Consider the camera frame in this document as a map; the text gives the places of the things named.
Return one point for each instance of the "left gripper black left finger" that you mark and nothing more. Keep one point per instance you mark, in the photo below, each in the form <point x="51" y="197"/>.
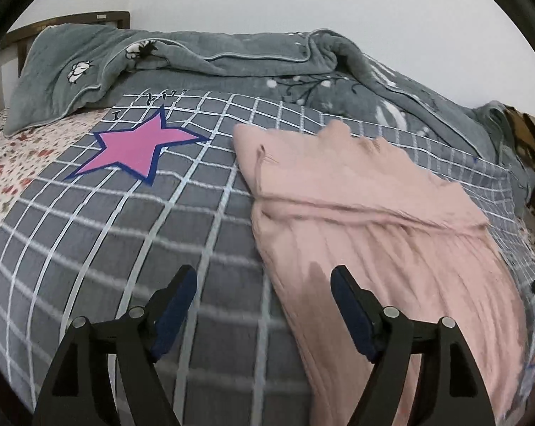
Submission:
<point x="77" y="388"/>

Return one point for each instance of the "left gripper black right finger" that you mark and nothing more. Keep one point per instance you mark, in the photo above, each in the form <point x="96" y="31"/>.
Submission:
<point x="450" y="389"/>

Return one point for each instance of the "pink knit sweater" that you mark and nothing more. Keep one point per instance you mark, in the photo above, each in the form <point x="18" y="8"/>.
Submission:
<point x="417" y="242"/>

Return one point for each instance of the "brown clothes pile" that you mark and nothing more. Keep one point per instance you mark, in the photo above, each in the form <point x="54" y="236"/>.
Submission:
<point x="523" y="127"/>

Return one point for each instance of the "grey checked quilt with stars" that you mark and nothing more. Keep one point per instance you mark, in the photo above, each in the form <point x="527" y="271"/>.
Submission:
<point x="97" y="244"/>

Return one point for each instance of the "floral bed sheet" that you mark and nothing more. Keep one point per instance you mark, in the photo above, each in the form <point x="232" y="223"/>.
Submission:
<point x="25" y="155"/>

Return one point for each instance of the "grey-green fleece blanket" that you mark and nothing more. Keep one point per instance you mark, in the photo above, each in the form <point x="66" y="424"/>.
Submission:
<point x="75" y="66"/>

